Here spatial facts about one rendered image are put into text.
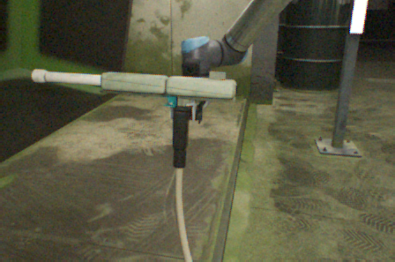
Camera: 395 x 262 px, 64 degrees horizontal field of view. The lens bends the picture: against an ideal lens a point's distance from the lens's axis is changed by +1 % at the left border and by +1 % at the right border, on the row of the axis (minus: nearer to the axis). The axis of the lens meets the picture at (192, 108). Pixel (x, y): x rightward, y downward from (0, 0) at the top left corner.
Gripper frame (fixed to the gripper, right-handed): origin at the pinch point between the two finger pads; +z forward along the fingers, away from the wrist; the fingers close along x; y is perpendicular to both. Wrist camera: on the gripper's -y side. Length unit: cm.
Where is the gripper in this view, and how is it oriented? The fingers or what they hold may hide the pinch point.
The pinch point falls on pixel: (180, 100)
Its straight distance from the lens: 70.6
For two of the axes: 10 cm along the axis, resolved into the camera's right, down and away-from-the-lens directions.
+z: -1.6, 1.7, -9.7
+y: -0.6, 9.8, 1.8
